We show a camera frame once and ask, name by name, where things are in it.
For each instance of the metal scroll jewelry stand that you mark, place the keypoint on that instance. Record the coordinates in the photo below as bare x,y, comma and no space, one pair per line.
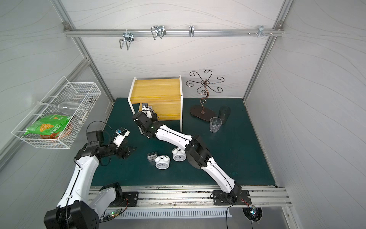
200,111

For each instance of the clear wine glass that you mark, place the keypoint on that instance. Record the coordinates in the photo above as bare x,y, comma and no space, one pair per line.
66,107

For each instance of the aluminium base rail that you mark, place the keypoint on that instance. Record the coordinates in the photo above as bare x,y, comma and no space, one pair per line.
179,196

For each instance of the white twin-bell alarm clock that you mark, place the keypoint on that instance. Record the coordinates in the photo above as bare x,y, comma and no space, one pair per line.
179,154
162,162

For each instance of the metal double hook middle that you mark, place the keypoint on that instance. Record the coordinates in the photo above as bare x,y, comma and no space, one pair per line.
158,31

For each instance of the dark tinted glass cup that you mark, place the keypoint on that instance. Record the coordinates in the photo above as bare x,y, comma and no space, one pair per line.
224,113

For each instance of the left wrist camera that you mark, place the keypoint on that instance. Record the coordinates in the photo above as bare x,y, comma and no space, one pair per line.
120,135

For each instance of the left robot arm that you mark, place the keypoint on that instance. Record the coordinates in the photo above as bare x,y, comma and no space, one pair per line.
73,210

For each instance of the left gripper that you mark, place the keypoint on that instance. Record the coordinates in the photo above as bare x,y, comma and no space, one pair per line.
124,149

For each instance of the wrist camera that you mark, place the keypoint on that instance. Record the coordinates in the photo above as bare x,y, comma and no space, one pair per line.
146,109
120,135

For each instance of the wooden two-tier shelf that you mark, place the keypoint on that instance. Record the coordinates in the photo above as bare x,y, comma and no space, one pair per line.
164,96

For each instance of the aluminium top rail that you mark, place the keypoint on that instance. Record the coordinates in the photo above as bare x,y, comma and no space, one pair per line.
169,32

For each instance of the green snack bag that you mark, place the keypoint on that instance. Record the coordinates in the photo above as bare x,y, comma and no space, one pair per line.
48,125

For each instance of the clear drinking glass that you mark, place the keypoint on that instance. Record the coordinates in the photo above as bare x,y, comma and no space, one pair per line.
215,124

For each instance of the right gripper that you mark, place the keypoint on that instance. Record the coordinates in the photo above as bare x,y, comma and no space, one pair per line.
140,116

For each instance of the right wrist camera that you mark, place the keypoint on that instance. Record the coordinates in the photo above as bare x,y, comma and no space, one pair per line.
146,109

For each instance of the red snack package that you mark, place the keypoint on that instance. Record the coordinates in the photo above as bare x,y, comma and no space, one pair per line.
55,135

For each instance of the metal double hook left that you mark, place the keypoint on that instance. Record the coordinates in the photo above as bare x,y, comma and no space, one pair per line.
126,40

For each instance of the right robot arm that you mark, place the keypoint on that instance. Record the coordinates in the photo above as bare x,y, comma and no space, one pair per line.
197,153

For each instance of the metal single hook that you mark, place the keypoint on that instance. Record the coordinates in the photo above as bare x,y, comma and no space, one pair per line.
191,31

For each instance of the metal hook right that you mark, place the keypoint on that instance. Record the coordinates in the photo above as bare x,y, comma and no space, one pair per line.
261,33

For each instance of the metal double hook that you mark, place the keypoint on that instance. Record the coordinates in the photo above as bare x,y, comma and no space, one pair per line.
158,31
126,40

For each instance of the white wire basket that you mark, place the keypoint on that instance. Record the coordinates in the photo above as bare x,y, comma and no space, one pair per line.
86,93

